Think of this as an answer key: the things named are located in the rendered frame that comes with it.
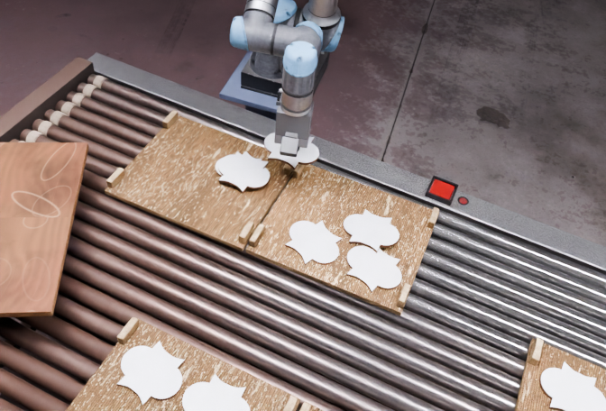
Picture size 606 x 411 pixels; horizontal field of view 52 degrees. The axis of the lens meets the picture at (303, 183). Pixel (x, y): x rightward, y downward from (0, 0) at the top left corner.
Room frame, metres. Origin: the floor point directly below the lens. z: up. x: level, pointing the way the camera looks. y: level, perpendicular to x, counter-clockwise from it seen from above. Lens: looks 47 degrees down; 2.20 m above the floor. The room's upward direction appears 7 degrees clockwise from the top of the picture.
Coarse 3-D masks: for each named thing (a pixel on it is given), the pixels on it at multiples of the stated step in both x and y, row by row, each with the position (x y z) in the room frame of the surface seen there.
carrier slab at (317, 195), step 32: (288, 192) 1.13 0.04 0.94; (320, 192) 1.15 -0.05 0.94; (352, 192) 1.16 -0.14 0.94; (384, 192) 1.18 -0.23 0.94; (288, 224) 1.02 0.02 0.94; (416, 224) 1.08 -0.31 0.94; (256, 256) 0.92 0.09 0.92; (288, 256) 0.92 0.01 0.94; (416, 256) 0.97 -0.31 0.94; (352, 288) 0.85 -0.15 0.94
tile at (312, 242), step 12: (300, 228) 1.01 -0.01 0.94; (312, 228) 1.01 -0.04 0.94; (324, 228) 1.02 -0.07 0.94; (300, 240) 0.97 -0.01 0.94; (312, 240) 0.97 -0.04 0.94; (324, 240) 0.98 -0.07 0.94; (336, 240) 0.98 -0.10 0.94; (300, 252) 0.93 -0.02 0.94; (312, 252) 0.94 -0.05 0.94; (324, 252) 0.94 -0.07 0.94; (336, 252) 0.94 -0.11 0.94; (324, 264) 0.91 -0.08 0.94
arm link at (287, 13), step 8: (280, 0) 1.72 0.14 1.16; (288, 0) 1.72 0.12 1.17; (280, 8) 1.67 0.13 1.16; (288, 8) 1.67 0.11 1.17; (296, 8) 1.68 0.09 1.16; (280, 16) 1.63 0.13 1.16; (288, 16) 1.64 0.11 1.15; (296, 16) 1.66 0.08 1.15; (288, 24) 1.64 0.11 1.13; (296, 24) 1.64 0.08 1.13
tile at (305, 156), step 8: (272, 136) 1.20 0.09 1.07; (264, 144) 1.17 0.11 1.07; (272, 144) 1.17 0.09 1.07; (280, 144) 1.17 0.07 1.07; (312, 144) 1.19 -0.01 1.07; (272, 152) 1.14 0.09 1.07; (304, 152) 1.15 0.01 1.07; (312, 152) 1.16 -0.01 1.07; (280, 160) 1.12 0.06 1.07; (288, 160) 1.12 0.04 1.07; (296, 160) 1.12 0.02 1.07; (304, 160) 1.13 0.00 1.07; (312, 160) 1.13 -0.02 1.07
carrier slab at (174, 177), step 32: (192, 128) 1.34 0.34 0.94; (160, 160) 1.19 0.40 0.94; (192, 160) 1.21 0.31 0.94; (128, 192) 1.06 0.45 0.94; (160, 192) 1.08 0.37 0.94; (192, 192) 1.09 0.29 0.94; (224, 192) 1.10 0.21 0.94; (256, 192) 1.12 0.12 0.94; (192, 224) 0.98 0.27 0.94; (224, 224) 0.99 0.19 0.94; (256, 224) 1.01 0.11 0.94
